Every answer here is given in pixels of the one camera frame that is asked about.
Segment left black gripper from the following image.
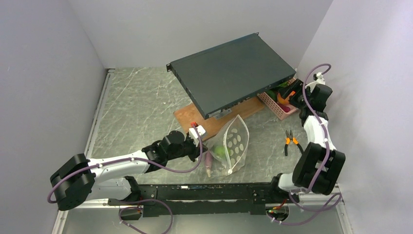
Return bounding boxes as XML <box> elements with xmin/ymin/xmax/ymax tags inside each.
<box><xmin>167</xmin><ymin>134</ymin><xmax>208</xmax><ymax>162</ymax></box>

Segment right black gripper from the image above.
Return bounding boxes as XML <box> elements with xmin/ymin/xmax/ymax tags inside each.
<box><xmin>278</xmin><ymin>79</ymin><xmax>313</xmax><ymax>110</ymax></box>

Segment purple fake eggplant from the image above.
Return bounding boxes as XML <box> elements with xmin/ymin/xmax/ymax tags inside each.
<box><xmin>277</xmin><ymin>103</ymin><xmax>291</xmax><ymax>113</ymax></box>

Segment bumpy green fake fruit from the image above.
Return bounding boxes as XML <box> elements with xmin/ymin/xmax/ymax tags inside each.
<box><xmin>213</xmin><ymin>145</ymin><xmax>228</xmax><ymax>159</ymax></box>

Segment clear zip top bag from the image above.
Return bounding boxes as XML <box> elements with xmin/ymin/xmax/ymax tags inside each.
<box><xmin>207</xmin><ymin>115</ymin><xmax>250</xmax><ymax>176</ymax></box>

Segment green fake lettuce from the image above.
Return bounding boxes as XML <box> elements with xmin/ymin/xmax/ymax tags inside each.
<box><xmin>277</xmin><ymin>80</ymin><xmax>293</xmax><ymax>88</ymax></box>

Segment red orange fake peach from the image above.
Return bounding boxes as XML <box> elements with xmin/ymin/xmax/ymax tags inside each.
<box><xmin>277</xmin><ymin>93</ymin><xmax>291</xmax><ymax>106</ymax></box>

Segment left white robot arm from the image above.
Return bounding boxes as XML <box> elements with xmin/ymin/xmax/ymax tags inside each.
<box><xmin>47</xmin><ymin>126</ymin><xmax>207</xmax><ymax>211</ymax></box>

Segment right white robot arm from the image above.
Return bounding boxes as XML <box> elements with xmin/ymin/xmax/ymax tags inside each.
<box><xmin>268</xmin><ymin>80</ymin><xmax>345</xmax><ymax>202</ymax></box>

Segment pale purple fake radish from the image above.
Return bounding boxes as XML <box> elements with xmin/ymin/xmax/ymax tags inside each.
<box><xmin>204</xmin><ymin>151</ymin><xmax>213</xmax><ymax>178</ymax></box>

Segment pink perforated plastic tray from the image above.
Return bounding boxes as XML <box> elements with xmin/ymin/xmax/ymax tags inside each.
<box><xmin>257</xmin><ymin>78</ymin><xmax>298</xmax><ymax>120</ymax></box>

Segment brown wooden board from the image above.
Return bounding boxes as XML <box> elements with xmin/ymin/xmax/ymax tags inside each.
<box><xmin>174</xmin><ymin>97</ymin><xmax>265</xmax><ymax>139</ymax></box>

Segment dark rack server chassis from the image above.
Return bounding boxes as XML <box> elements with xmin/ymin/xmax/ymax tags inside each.
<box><xmin>166</xmin><ymin>33</ymin><xmax>296</xmax><ymax>119</ymax></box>

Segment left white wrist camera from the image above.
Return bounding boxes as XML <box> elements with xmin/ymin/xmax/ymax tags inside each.
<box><xmin>188</xmin><ymin>122</ymin><xmax>207</xmax><ymax>141</ymax></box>

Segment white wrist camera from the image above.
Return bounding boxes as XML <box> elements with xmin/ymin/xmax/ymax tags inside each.
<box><xmin>305</xmin><ymin>72</ymin><xmax>325</xmax><ymax>92</ymax></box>
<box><xmin>188</xmin><ymin>122</ymin><xmax>207</xmax><ymax>141</ymax></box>

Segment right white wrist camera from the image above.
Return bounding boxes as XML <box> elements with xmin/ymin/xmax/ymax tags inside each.
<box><xmin>305</xmin><ymin>72</ymin><xmax>325</xmax><ymax>92</ymax></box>

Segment orange handled pliers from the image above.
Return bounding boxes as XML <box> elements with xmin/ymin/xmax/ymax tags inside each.
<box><xmin>284</xmin><ymin>130</ymin><xmax>304</xmax><ymax>156</ymax></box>

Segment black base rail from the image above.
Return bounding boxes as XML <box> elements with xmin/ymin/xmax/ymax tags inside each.
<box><xmin>108</xmin><ymin>182</ymin><xmax>291</xmax><ymax>217</ymax></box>

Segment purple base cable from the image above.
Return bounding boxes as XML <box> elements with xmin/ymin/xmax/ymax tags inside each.
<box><xmin>118</xmin><ymin>199</ymin><xmax>174</xmax><ymax>234</ymax></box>

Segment aluminium frame rail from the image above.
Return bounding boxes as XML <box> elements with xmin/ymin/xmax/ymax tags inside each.
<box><xmin>52</xmin><ymin>201</ymin><xmax>114</xmax><ymax>234</ymax></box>

